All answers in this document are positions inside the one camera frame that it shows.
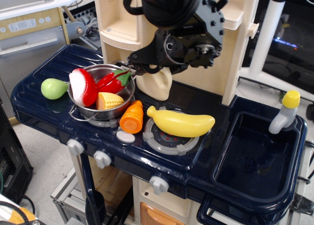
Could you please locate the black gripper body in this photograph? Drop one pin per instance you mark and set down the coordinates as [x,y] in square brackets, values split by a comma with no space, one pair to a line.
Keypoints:
[177,53]

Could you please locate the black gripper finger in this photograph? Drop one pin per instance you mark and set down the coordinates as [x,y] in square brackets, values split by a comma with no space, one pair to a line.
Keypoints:
[153,69]
[137,67]

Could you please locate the cream toy detergent bottle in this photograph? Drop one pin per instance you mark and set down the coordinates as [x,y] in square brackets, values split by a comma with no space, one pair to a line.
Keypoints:
[156,85]

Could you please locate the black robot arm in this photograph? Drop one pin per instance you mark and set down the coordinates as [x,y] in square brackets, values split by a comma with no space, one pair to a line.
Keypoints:
[189,33]

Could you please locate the navy toy sink basin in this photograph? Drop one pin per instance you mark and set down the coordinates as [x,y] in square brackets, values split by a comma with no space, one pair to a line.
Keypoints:
[255,164]

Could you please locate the red toy chili pepper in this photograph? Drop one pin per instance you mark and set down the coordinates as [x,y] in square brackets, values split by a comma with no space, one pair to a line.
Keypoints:
[113,82]

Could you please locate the cream toy kitchen hutch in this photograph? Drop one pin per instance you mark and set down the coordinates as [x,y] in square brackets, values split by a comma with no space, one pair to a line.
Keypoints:
[122,33]

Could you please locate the yellow toy corn piece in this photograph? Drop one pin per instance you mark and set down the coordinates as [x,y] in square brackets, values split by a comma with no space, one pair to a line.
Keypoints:
[106,101]

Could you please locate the orange toy carrot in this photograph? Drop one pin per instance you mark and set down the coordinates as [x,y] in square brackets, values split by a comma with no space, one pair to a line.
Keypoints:
[132,120]

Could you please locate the red white toy apple half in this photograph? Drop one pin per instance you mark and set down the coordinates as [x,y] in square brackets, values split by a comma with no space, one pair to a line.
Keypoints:
[83,87]

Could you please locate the yellow toy banana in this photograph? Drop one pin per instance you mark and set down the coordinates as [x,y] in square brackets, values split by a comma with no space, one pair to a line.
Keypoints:
[181,124]

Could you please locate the grey round stove button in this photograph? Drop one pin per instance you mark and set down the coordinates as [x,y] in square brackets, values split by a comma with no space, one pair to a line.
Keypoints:
[125,137]

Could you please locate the grey right stove burner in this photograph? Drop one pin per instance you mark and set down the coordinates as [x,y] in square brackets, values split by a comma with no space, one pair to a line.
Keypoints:
[165,143]

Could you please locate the steel toy pot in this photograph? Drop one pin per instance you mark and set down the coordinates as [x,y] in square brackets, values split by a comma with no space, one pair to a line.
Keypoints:
[87,114]

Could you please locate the green toy pear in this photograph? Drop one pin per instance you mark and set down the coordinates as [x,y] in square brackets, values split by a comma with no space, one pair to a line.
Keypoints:
[53,89]

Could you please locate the grey middle stove knob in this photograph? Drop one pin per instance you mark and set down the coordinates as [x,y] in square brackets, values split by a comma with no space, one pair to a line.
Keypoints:
[102,159]

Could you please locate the grey stove knob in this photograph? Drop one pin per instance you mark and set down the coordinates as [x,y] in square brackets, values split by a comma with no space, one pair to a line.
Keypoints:
[102,159]
[75,147]
[159,185]

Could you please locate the grey left stove knob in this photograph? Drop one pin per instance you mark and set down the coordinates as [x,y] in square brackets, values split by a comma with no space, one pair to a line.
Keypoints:
[75,147]

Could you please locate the grey toy dishwasher unit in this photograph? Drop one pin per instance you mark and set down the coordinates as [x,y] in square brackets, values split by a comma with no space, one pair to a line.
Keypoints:
[30,31]

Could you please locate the grey right stove knob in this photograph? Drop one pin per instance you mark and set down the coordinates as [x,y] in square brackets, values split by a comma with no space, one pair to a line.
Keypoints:
[159,185]

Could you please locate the grey yellow toy faucet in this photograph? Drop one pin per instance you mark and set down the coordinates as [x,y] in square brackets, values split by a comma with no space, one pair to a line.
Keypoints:
[287,113]

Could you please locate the navy toy kitchen counter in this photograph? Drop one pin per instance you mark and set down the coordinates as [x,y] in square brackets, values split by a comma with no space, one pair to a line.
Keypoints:
[189,176]

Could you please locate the cream toy oven front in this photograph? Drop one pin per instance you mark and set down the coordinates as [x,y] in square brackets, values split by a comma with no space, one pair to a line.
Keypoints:
[163,209]

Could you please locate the navy hanging toy ladle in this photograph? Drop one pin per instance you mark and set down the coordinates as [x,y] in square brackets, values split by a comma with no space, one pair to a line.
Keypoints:
[95,205]

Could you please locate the black computer case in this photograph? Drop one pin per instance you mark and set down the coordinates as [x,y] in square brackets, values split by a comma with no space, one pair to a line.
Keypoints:
[15,168]

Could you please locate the aluminium frame cart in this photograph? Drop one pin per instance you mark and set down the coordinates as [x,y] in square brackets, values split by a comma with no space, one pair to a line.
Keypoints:
[68,198]

